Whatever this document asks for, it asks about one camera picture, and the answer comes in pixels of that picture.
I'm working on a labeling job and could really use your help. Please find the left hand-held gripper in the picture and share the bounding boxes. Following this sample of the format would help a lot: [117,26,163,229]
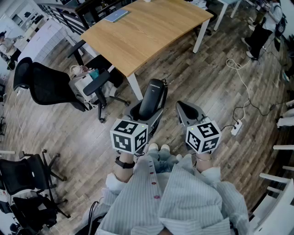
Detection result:
[110,101,164,155]

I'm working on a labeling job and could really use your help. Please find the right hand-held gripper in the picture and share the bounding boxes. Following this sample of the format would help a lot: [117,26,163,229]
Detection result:
[175,101,222,154]

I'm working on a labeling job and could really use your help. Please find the person's left forearm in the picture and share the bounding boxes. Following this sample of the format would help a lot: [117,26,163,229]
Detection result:
[114,151,136,183]

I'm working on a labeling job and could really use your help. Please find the person's right forearm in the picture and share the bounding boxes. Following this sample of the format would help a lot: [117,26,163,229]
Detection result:
[195,152,213,174]

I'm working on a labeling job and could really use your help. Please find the white desk telephone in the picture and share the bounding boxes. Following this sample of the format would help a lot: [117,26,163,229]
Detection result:
[68,68,118,110]

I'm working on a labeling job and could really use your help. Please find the black mesh office chair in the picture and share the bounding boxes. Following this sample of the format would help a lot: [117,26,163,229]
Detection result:
[13,56,130,123]

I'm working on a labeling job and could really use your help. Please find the blue jeans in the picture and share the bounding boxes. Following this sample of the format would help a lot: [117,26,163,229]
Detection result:
[147,148,180,174]

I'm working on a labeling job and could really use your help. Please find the white power strip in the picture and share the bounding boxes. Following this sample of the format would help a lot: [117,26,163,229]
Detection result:
[231,119,243,136]

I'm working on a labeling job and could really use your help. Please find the black wristwatch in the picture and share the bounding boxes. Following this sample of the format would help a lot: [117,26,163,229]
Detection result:
[114,156,136,169]

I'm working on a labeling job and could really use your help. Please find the pink white pouch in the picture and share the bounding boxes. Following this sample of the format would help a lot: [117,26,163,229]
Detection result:
[70,65,89,75]

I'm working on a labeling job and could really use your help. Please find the striped light shirt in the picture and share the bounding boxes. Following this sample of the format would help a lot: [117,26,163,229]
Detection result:
[75,153,251,235]

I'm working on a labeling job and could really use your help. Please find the blue-grey laptop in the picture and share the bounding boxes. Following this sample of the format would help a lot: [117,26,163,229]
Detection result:
[104,9,131,23]

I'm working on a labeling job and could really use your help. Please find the light blue table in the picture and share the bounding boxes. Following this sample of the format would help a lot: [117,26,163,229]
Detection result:
[213,0,242,32]

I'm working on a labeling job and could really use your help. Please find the white crumpled clothing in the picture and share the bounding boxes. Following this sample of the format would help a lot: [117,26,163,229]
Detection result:
[190,0,208,10]

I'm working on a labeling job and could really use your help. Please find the black metal railing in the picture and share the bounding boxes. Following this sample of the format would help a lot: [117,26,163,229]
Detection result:
[39,0,129,35]

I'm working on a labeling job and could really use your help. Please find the white slatted furniture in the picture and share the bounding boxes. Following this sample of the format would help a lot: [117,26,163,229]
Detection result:
[249,144,294,235]

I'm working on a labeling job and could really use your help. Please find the white cable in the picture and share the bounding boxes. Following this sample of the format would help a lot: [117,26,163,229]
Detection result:
[226,58,251,124]

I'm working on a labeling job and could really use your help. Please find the black cable bundle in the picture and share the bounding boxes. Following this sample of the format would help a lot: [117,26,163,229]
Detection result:
[88,201,100,235]

